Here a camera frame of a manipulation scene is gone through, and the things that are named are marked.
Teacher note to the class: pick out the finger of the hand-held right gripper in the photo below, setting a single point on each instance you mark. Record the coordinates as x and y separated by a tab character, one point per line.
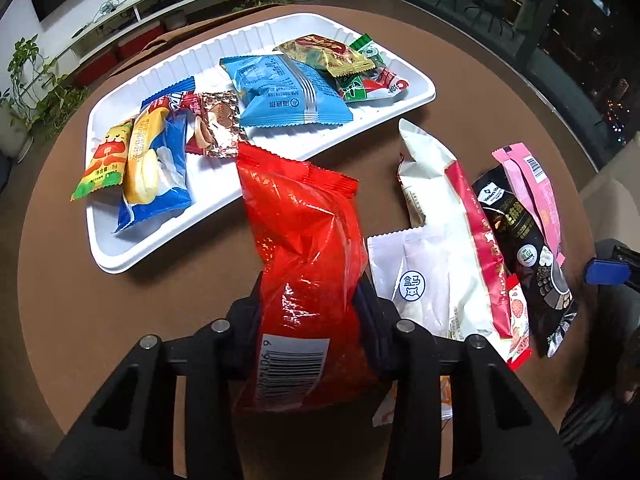
605	272

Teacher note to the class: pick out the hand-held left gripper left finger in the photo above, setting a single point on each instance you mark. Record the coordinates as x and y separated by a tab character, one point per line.
240	320

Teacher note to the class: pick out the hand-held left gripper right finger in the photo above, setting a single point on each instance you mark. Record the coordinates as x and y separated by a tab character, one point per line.
372	325

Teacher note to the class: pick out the white plastic tray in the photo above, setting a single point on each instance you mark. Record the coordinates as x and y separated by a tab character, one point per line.
215	182

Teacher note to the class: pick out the blue packet with yellow bread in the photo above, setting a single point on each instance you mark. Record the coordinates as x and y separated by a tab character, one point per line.
150	170

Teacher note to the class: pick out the brown foil candy packet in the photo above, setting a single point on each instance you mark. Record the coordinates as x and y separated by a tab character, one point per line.
220	120

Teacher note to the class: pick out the yellow green candy packet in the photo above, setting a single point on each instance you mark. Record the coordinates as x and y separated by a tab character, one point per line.
105	160

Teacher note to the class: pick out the blue snack packet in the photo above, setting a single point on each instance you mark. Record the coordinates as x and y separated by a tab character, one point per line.
280	90

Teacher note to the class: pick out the blue cookie packet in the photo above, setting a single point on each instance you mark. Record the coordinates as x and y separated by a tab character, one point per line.
172	95

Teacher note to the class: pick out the green and red small packet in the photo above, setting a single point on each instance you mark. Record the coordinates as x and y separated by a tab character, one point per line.
375	87

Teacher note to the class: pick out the gold packet with red oval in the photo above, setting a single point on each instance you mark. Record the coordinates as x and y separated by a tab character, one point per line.
320	52

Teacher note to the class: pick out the white packet with round logo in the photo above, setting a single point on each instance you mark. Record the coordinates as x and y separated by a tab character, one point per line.
420	270

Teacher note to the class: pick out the beige sofa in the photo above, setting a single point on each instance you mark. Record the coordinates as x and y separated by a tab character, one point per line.
615	190

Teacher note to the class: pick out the white and orange packet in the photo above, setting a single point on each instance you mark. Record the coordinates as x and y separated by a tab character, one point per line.
387	407

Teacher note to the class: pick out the black snack packet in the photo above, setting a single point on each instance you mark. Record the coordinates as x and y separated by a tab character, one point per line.
525	240

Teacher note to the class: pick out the pink snack packet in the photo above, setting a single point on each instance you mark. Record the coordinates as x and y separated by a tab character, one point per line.
537	190

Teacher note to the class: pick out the dark cloth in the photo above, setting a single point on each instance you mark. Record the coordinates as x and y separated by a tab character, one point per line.
605	420

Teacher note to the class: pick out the white and red snack bag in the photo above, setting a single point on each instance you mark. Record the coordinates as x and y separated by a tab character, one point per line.
440	180

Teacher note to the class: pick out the glass sliding door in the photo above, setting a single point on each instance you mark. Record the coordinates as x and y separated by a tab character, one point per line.
550	35

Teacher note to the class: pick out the red storage box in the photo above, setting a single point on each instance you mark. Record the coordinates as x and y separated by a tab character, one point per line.
97	67
140	44

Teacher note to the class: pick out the plant in white pot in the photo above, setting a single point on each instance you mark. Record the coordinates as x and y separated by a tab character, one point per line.
12	135

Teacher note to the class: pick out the white television console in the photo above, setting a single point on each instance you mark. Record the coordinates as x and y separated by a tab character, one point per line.
150	2

